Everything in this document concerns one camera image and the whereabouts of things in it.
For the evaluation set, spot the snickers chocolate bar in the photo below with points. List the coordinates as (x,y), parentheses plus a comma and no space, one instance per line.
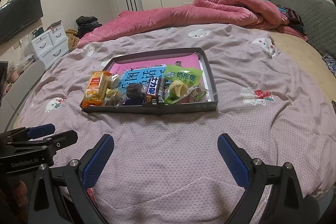
(154,93)

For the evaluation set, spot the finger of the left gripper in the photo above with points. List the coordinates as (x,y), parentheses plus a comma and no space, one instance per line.
(59,141)
(29,133)

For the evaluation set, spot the pile of dark clothes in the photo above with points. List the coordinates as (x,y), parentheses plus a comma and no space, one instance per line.
(86,25)

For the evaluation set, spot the blue cookie packet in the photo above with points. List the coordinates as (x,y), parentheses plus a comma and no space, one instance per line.
(133,101)

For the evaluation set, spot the yellow snack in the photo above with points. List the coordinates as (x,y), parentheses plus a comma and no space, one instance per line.
(115,81)

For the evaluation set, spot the brown fuzzy blanket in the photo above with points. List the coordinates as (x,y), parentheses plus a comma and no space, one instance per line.
(73,40)

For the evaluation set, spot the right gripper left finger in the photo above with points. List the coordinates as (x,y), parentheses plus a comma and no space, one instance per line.
(60,195)

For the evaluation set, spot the pink and blue book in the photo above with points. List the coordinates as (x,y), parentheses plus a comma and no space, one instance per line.
(143,71)

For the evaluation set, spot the small green cake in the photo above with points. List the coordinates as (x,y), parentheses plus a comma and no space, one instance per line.
(114,97)

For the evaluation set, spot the white drawer cabinet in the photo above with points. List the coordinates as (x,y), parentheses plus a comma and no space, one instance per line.
(51,45)

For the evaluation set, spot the red pink quilt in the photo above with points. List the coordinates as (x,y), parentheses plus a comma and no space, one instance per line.
(255,14)

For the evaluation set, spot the orange cracker packet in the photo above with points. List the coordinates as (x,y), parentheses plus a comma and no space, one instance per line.
(95,91)

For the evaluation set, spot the black wall television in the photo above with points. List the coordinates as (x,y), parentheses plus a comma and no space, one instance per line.
(18,15)

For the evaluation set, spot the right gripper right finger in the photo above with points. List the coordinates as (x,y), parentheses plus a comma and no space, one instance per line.
(285,204)

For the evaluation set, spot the green milk candy bag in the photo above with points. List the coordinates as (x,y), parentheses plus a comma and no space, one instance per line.
(181,82)

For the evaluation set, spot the grey padded headboard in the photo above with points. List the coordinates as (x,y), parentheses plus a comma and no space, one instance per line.
(318,17)

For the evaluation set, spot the pink patterned bed sheet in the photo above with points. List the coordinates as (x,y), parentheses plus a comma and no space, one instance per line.
(167,169)

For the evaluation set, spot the person's left hand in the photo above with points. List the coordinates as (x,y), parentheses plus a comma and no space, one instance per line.
(14,201)

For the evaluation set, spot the dark folded clothes by headboard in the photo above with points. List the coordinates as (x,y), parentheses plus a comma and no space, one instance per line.
(291,22)

